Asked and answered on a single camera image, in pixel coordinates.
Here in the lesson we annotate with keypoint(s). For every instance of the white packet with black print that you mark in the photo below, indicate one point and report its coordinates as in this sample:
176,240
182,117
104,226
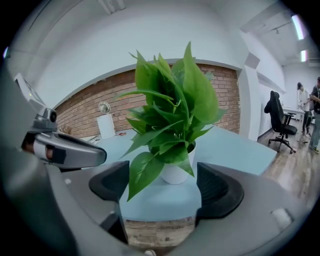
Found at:
94,139

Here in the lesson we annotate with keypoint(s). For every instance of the dried brown potted plant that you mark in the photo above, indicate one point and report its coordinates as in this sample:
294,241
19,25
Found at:
66,130

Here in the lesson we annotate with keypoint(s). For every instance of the light blue table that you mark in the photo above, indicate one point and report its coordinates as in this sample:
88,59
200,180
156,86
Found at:
237,150

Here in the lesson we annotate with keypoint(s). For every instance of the red packet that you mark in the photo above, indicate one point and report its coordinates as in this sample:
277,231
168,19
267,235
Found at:
122,134

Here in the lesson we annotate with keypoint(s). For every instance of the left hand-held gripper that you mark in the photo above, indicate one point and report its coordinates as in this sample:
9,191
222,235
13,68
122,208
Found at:
22,187

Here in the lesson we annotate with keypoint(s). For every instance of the grey square wall box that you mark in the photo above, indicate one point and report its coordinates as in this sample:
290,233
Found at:
252,60

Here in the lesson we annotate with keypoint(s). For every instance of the ceiling light tube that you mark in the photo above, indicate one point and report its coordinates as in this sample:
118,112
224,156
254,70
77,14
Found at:
303,55
298,27

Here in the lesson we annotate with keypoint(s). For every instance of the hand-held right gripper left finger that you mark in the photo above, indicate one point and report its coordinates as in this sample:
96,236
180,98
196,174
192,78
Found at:
82,190

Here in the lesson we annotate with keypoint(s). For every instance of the green potted plant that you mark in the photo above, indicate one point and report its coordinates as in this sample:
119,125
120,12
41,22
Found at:
175,100

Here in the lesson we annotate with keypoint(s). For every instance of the white desk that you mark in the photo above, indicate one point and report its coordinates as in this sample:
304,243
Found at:
295,110

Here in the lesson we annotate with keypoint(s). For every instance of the black office chair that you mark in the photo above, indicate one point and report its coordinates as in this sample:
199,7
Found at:
277,117

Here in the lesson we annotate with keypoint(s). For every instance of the left hand-held gripper camera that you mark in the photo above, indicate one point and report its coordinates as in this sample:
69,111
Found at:
46,118

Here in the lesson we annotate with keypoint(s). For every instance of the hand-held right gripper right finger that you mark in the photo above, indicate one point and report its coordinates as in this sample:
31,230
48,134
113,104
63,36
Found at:
237,220

